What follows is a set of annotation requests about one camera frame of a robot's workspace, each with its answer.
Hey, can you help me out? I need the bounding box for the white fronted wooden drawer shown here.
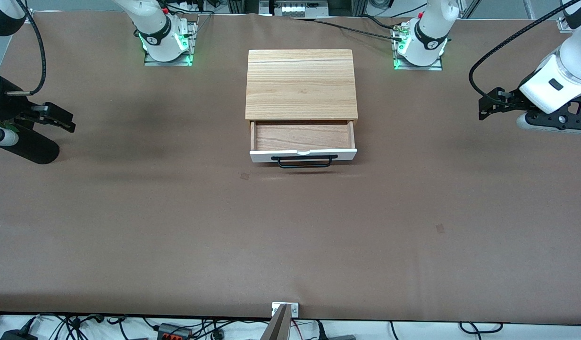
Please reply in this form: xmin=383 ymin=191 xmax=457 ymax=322
xmin=249 ymin=120 xmax=358 ymax=164

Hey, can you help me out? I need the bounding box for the black metal drawer handle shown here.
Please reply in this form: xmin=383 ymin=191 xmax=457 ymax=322
xmin=270 ymin=154 xmax=339 ymax=169

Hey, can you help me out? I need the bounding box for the wooden drawer cabinet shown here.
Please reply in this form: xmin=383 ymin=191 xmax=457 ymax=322
xmin=245 ymin=49 xmax=359 ymax=125

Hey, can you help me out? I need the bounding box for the brown table mat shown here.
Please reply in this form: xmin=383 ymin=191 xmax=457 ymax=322
xmin=0 ymin=10 xmax=581 ymax=326

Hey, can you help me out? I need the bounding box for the black power adapter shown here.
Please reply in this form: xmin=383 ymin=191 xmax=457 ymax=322
xmin=0 ymin=329 xmax=39 ymax=340

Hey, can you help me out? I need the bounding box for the white control box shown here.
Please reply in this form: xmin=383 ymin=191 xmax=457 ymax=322
xmin=259 ymin=0 xmax=329 ymax=18

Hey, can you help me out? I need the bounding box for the black box with red parts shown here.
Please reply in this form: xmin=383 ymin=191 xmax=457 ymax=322
xmin=157 ymin=323 xmax=193 ymax=340

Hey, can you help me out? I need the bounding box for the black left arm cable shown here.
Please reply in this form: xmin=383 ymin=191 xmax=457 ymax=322
xmin=468 ymin=0 xmax=581 ymax=108

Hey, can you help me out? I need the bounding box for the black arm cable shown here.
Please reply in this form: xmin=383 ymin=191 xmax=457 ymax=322
xmin=468 ymin=0 xmax=581 ymax=108
xmin=6 ymin=0 xmax=47 ymax=96

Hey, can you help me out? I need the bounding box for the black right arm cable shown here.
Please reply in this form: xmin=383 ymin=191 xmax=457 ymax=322
xmin=6 ymin=0 xmax=47 ymax=96

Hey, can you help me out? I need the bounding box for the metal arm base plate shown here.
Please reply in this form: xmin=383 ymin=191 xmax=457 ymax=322
xmin=143 ymin=21 xmax=198 ymax=67
xmin=393 ymin=26 xmax=444 ymax=72

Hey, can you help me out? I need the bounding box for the black cable on mat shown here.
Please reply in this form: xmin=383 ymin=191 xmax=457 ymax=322
xmin=290 ymin=13 xmax=403 ymax=32
xmin=313 ymin=18 xmax=405 ymax=42

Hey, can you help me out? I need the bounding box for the black tangled floor cable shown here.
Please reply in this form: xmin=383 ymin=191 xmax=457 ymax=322
xmin=45 ymin=313 xmax=133 ymax=340

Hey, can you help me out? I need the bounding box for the black looped floor cable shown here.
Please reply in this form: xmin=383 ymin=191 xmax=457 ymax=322
xmin=459 ymin=321 xmax=504 ymax=334

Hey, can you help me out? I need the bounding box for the metal clamp bracket with screws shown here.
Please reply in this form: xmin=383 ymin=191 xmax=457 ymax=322
xmin=271 ymin=302 xmax=300 ymax=317

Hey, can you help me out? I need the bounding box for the brown camera mount bar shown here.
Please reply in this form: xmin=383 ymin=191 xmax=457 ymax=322
xmin=259 ymin=304 xmax=291 ymax=340

